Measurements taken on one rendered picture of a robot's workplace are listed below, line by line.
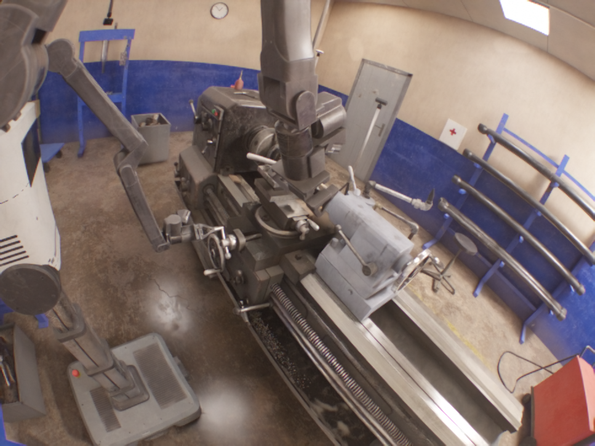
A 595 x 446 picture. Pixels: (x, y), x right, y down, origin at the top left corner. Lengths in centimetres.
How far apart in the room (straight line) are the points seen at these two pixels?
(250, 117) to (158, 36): 334
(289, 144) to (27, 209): 45
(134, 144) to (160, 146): 288
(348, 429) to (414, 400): 44
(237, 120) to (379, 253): 112
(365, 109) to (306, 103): 445
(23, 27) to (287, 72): 29
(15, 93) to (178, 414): 135
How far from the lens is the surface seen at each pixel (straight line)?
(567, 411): 294
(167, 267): 219
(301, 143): 40
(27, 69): 24
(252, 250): 112
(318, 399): 136
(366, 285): 103
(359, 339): 104
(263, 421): 168
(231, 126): 160
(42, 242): 55
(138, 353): 153
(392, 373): 104
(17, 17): 24
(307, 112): 36
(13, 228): 50
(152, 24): 471
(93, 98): 72
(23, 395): 177
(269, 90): 37
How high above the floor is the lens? 163
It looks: 34 degrees down
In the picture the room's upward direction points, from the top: 19 degrees clockwise
